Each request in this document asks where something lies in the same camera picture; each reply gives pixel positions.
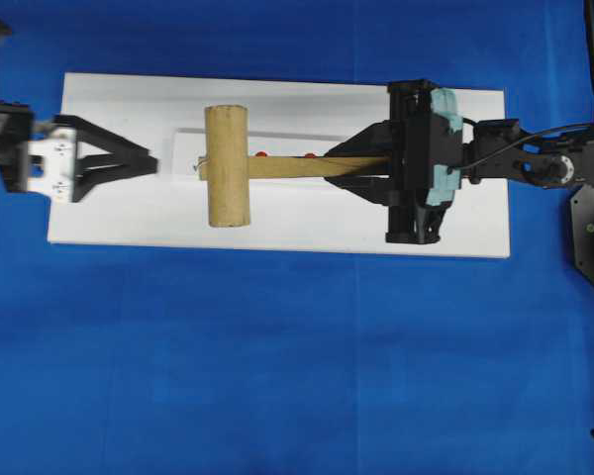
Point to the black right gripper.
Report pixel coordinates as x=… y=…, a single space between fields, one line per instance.
x=427 y=138

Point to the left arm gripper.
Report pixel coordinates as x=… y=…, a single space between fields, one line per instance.
x=42 y=157

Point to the wooden mallet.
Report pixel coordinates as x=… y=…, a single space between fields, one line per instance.
x=228 y=167

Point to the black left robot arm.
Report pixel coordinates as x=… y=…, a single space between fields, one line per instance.
x=104 y=189

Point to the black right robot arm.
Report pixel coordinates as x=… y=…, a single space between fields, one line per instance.
x=501 y=149

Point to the white board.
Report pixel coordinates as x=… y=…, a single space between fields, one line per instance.
x=166 y=115

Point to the blue table cloth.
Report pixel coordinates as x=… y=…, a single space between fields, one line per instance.
x=121 y=360

